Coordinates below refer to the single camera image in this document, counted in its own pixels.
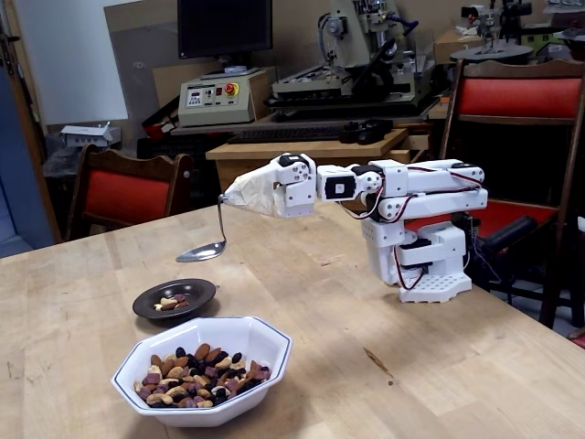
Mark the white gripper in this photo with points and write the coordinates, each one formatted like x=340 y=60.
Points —
x=296 y=192

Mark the bent metal spoon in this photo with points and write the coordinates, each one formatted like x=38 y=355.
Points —
x=203 y=253

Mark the white octagonal bowl blue rim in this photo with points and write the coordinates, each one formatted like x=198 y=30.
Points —
x=256 y=334

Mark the scooped nuts portion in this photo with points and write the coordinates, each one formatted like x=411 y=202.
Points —
x=169 y=304

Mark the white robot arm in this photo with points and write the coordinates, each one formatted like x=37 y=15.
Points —
x=445 y=247

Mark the wooden workbench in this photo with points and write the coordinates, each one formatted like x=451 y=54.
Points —
x=256 y=169

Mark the black keyboard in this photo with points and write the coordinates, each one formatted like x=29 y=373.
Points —
x=283 y=135

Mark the beige masking tape wrap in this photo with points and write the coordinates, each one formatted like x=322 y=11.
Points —
x=251 y=192

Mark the black plastic device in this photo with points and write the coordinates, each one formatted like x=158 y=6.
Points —
x=352 y=130

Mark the black computer mouse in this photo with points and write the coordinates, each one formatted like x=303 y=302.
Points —
x=370 y=137

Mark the beige control box red button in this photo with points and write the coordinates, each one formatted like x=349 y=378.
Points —
x=215 y=110

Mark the dark brown saucer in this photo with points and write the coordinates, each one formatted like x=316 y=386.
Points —
x=196 y=292

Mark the beige milling machine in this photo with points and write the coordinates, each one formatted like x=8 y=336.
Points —
x=352 y=27

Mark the black computer monitor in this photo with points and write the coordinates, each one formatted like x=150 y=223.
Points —
x=224 y=27

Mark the small wooden chair red cushion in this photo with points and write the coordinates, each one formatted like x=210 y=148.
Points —
x=128 y=194

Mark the robot circuit board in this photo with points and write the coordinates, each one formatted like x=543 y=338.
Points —
x=471 y=224

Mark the brown cardboard box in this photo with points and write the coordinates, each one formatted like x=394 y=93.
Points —
x=445 y=46

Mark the grey fibreboard panel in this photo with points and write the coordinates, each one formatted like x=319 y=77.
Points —
x=137 y=55

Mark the white model house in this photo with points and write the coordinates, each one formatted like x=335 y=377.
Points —
x=87 y=135

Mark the black cylinder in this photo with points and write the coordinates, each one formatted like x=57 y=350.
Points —
x=512 y=233

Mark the mixed nuts and raisins pile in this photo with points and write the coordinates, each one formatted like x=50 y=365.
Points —
x=201 y=379

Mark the round table scroll saw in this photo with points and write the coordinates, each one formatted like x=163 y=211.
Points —
x=493 y=52

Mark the large wooden chair red cushion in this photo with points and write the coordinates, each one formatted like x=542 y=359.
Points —
x=516 y=96

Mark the blue door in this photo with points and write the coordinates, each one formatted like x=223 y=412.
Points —
x=18 y=183

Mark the red fabric item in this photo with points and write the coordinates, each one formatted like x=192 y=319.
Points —
x=579 y=338

